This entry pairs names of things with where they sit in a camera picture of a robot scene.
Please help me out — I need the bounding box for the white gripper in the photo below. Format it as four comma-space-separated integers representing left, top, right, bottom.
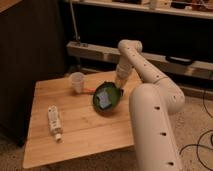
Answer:
115, 66, 133, 88

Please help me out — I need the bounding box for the green ceramic bowl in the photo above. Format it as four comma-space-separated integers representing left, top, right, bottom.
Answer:
92, 81, 124, 115

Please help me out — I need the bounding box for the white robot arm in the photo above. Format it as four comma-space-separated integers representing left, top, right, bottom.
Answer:
115, 40, 185, 171

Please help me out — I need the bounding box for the blue grey sponge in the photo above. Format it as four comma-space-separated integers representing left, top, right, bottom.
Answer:
97, 89, 111, 109

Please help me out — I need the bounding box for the orange carrot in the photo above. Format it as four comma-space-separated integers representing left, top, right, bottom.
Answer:
83, 88, 95, 93

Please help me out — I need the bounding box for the translucent plastic cup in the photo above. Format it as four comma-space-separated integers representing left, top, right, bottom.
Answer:
69, 72, 84, 94

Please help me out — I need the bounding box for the upper wooden shelf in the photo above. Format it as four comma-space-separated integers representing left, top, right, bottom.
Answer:
64, 0, 213, 20

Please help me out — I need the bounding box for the long grey case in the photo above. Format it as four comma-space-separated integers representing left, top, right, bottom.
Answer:
67, 41, 213, 79

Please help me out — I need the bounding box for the wooden folding table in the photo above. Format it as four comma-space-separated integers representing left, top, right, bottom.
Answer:
23, 73, 140, 169

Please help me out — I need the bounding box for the white tube bottle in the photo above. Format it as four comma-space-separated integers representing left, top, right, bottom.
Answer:
48, 106, 62, 142

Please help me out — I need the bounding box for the metal stand pole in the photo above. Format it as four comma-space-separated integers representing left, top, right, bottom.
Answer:
69, 0, 88, 47

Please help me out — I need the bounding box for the black floor cable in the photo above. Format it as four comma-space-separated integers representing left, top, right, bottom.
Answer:
179, 71, 213, 171

